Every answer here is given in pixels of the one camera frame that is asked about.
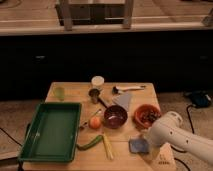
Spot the dark purple bowl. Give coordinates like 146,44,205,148
104,105,128,129

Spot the green plastic cup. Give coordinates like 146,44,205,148
54,87,65,101

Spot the orange bowl with food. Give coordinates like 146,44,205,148
133,104,161,129

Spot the black power cable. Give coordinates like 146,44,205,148
170,104,198,154

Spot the yellow stick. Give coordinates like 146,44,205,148
103,133,114,160

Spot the blue sponge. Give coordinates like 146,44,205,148
129,138,149,153

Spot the orange fruit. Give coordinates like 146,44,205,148
89,116,101,129

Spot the green chili pepper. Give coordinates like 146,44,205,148
76,135,103,151

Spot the small metal spoon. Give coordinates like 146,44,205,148
79,109,102,130

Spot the metal measuring cup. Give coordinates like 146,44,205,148
89,88,107,108

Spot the white round container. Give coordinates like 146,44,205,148
91,76,105,89

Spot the grey folded cloth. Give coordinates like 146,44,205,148
112,92,132,111

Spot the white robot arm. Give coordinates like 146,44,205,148
145,111,213,165

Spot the wooden stool frame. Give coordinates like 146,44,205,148
55,0,134,31

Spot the green plastic tray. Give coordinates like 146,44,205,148
18,102,82,162

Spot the dark object on floor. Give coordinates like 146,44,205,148
184,91,211,108

